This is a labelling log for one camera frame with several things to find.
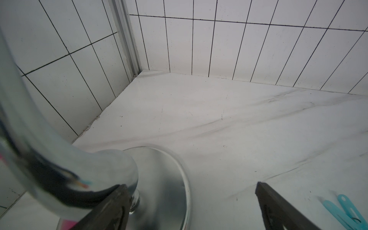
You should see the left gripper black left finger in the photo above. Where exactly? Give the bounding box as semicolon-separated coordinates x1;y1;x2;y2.
71;185;132;230

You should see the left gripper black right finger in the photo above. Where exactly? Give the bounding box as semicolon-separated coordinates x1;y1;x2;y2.
255;182;319;230

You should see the chrome glass holder stand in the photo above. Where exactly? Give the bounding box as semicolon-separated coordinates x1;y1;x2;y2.
1;38;191;230

